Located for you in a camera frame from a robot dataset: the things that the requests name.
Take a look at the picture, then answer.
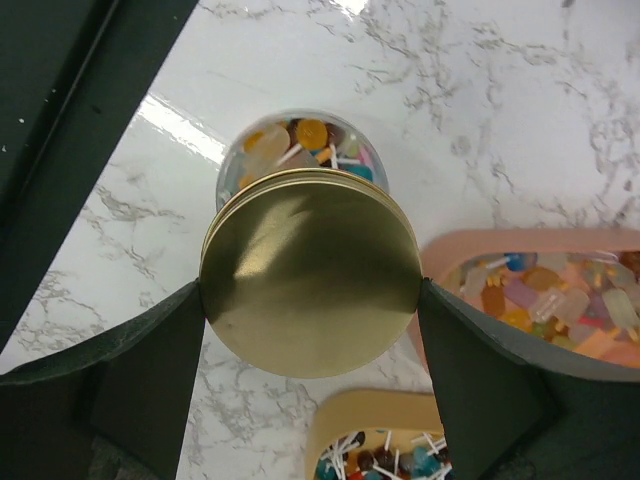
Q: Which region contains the tan tray of lollipops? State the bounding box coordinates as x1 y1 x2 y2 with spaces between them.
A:
305 389 455 479

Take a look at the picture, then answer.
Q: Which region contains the gold metal lid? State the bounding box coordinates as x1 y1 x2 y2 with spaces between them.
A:
199 168 423 379

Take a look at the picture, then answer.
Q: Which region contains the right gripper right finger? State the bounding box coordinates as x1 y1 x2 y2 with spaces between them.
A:
418 279 639 479

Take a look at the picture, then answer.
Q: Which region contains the peach tray of gummy candies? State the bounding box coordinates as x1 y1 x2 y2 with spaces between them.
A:
421 228 639 379

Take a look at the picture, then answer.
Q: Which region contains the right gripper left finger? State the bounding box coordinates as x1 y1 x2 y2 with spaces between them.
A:
1 282 205 479

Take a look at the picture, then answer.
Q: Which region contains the clear glass jar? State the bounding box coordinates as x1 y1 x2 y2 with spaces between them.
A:
216 109 390 209

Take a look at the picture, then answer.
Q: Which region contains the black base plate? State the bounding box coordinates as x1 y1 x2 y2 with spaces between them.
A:
1 1 195 340

